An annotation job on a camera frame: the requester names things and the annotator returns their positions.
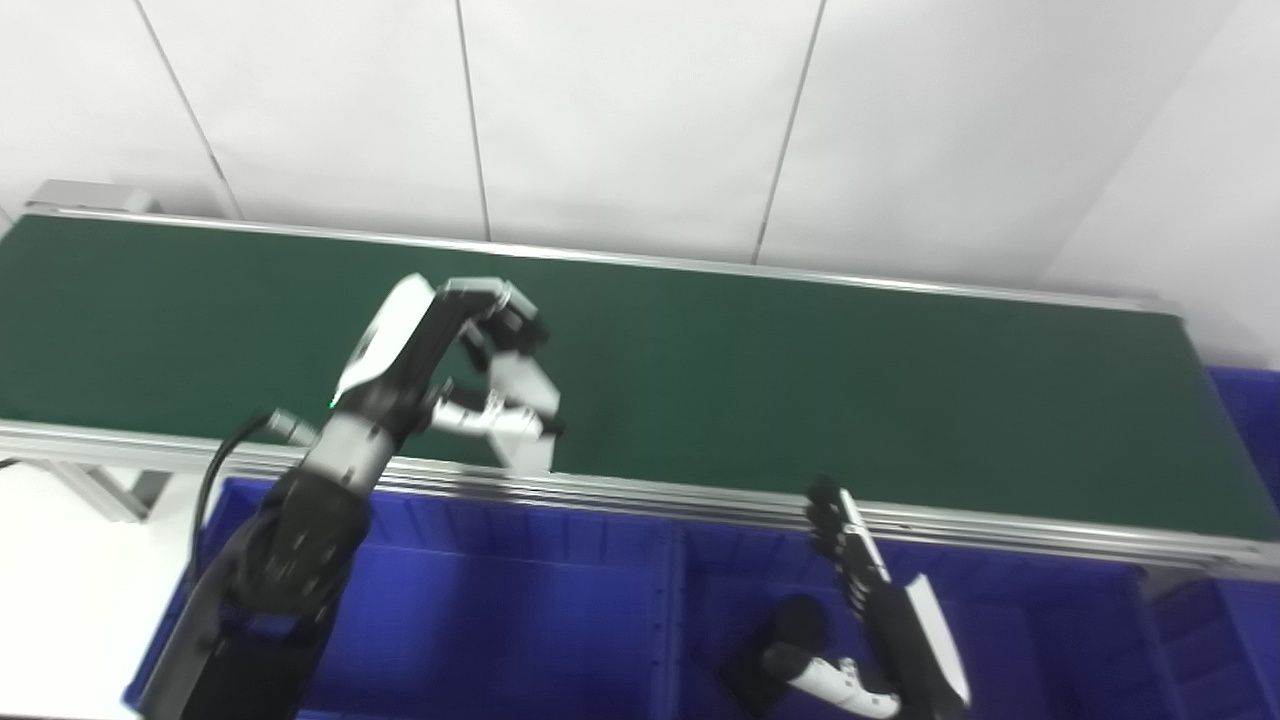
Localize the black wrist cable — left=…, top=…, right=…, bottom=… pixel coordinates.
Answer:
left=184, top=408, right=319, bottom=593

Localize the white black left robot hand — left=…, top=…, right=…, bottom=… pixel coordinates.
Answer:
left=330, top=273, right=567, bottom=443

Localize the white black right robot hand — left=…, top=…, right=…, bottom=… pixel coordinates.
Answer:
left=725, top=478, right=972, bottom=720

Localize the blue plastic bin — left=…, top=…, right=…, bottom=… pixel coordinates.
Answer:
left=668, top=520, right=1173, bottom=720
left=1148, top=365, right=1280, bottom=720
left=123, top=477, right=683, bottom=720

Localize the white square part with hole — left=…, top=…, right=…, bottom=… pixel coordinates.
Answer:
left=486, top=350, right=562, bottom=474

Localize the aluminium conveyor leg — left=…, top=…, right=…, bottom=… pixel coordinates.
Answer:
left=38, top=460, right=173, bottom=524

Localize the green conveyor belt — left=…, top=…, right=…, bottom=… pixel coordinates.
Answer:
left=0, top=214, right=1280, bottom=543
left=0, top=205, right=1280, bottom=583

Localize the grey conveyor end housing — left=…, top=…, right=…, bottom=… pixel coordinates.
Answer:
left=24, top=180, right=161, bottom=217

